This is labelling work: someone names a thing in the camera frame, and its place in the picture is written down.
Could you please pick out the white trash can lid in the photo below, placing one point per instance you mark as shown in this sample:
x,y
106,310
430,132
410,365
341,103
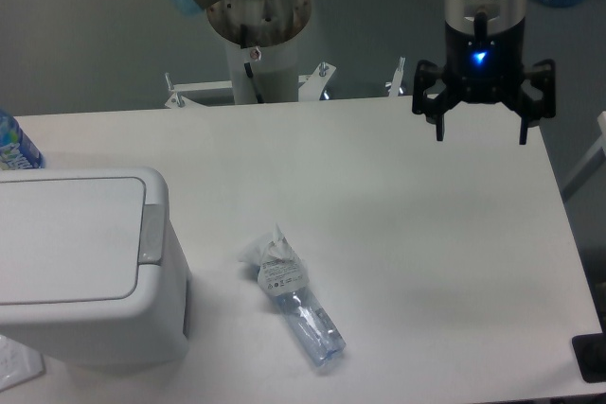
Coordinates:
x,y
66,241

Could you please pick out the white trash can body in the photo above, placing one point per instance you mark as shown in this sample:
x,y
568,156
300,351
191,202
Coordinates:
x,y
147,326

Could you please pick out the black device at table edge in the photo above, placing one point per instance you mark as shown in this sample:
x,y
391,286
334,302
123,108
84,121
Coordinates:
x,y
590,354

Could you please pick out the crushed clear plastic bottle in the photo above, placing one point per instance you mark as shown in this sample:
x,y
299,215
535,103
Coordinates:
x,y
285,280

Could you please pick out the grey lid push button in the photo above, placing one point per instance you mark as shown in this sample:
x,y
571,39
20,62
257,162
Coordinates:
x,y
152,234

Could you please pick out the blue labelled water bottle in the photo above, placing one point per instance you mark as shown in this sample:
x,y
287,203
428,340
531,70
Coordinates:
x,y
17,150

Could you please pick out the clear plastic packet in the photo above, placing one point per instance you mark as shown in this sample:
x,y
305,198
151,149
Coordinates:
x,y
19,363

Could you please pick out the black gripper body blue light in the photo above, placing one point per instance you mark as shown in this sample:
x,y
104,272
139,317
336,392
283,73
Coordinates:
x,y
487,72

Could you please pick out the white frame leg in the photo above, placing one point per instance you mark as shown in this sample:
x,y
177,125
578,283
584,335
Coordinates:
x,y
587,165

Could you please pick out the white metal table bracket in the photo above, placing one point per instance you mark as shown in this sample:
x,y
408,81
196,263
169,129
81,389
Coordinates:
x,y
311,87

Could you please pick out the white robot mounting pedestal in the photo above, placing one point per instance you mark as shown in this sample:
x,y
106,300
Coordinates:
x,y
260,41

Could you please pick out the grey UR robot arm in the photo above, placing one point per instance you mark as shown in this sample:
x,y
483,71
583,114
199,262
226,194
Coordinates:
x,y
481,19

